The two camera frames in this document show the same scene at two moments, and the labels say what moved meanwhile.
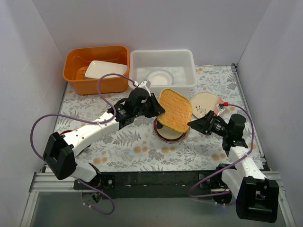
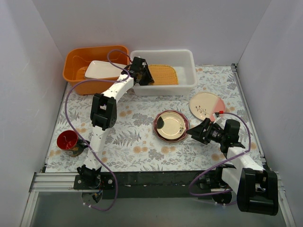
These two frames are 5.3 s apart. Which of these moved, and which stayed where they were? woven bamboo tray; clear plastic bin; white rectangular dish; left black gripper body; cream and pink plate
Moved: left black gripper body; woven bamboo tray
Stayed: cream and pink plate; clear plastic bin; white rectangular dish
